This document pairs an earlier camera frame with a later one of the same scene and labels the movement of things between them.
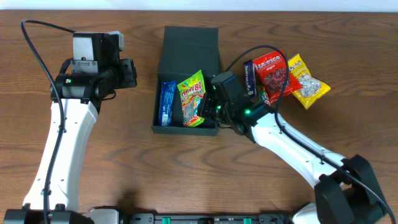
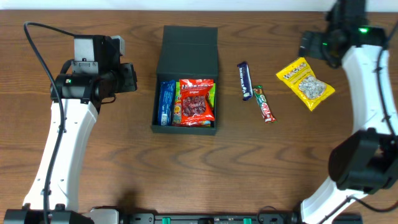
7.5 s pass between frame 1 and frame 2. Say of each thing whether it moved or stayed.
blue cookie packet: stayed
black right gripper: moved
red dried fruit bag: moved
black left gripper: stayed
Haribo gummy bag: moved
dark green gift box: stayed
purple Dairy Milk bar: moved
